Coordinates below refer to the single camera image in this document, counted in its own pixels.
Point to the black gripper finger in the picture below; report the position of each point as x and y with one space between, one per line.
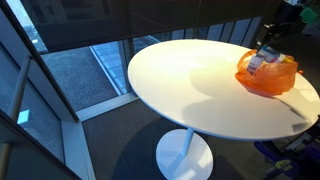
261 40

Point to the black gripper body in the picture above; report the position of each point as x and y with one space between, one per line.
279 31

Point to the Franka robot arm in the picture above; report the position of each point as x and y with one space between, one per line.
293 13

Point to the orange plastic bag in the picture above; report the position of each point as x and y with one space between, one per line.
270 81

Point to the white bottle with label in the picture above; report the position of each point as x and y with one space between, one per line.
254 64

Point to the yellow round item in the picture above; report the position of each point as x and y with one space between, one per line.
289 59

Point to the purple and yellow equipment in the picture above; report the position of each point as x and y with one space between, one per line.
286 163

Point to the white table pole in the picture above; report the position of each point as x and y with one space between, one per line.
187 141

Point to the dark window blind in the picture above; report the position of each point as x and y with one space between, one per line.
133 16

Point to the white round table base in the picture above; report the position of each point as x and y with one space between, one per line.
196 163

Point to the metal handrail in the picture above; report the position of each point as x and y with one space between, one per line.
18 93

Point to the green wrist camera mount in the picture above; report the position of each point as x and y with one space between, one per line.
310 15

